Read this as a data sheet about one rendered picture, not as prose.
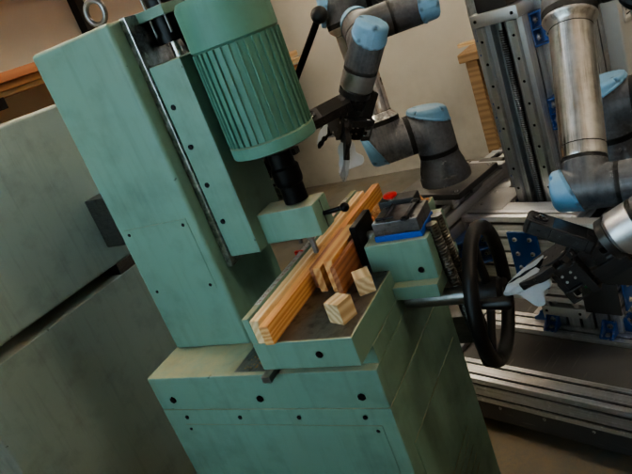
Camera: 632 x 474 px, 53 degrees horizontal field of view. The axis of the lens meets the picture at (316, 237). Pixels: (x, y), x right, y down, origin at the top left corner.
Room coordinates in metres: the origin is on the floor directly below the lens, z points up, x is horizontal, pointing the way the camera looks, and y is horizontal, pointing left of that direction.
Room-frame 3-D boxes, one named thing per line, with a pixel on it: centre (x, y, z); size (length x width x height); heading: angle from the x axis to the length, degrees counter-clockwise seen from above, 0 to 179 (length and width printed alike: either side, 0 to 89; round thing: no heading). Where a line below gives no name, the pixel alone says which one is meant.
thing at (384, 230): (1.19, -0.18, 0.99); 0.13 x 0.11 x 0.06; 149
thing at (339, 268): (1.22, -0.07, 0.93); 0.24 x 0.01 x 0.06; 149
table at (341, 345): (1.24, -0.10, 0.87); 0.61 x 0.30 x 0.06; 149
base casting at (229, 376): (1.32, 0.11, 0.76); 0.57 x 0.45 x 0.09; 59
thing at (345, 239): (1.22, -0.05, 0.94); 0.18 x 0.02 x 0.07; 149
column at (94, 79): (1.41, 0.26, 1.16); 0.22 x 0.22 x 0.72; 59
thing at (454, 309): (1.41, -0.25, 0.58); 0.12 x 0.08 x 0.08; 59
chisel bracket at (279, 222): (1.27, 0.03, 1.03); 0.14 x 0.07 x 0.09; 59
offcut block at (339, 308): (1.03, 0.01, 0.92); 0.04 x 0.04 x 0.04; 38
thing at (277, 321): (1.32, -0.02, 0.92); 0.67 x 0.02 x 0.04; 149
